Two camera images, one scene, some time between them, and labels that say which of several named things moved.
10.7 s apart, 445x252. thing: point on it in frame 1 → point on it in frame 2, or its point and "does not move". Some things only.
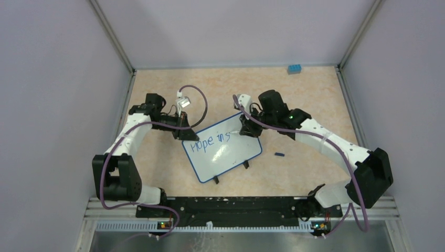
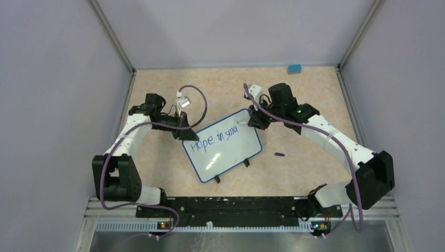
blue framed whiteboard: (218, 150) does not move
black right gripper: (247, 127) → (256, 120)
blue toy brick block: (294, 69) does not move
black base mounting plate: (198, 211) does not move
